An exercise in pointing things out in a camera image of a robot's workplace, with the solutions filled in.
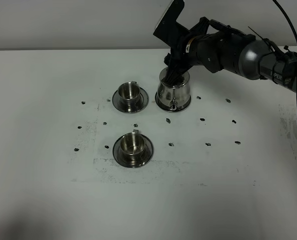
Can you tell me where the far stainless steel teacup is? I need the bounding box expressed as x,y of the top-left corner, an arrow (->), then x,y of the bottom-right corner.
117,81 -> 141,106

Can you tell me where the stainless steel teacup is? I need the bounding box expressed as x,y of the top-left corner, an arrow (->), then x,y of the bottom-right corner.
117,81 -> 141,106
120,130 -> 146,156

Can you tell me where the stainless steel saucer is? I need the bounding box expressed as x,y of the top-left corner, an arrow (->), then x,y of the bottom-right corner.
112,134 -> 154,168
112,88 -> 149,114

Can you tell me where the far stainless steel saucer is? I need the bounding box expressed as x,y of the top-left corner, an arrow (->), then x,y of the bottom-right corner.
112,88 -> 149,114

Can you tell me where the stainless steel teapot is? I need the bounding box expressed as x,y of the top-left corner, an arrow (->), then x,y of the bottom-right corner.
155,67 -> 191,112

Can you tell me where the near stainless steel saucer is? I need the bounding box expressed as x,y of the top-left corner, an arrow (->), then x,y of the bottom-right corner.
112,134 -> 154,168

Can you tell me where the near stainless steel teacup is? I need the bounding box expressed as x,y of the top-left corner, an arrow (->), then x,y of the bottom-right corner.
120,130 -> 146,156

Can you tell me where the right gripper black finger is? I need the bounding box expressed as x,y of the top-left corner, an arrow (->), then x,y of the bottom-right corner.
172,71 -> 186,83
163,66 -> 175,84

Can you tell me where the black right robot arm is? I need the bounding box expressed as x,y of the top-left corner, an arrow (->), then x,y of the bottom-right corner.
164,31 -> 297,93

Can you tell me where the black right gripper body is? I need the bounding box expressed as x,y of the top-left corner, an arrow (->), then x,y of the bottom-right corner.
163,37 -> 198,74

